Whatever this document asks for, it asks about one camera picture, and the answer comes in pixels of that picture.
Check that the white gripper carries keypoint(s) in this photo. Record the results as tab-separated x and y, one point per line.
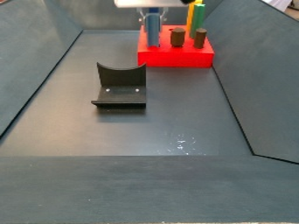
139	4

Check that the light blue arch block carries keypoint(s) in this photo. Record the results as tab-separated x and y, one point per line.
153	28

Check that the yellow arch block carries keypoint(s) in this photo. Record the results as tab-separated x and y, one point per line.
189	23

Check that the red peg board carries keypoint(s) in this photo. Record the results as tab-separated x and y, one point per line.
167	56

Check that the dark blue rectangular block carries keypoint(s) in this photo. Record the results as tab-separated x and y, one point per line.
154	10

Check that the brown rounded peg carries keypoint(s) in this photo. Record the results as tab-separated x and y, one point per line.
178	37

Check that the green star block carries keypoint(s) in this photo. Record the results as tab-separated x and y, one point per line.
198	16

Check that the brown hexagonal peg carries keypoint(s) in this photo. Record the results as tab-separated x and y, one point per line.
199	38

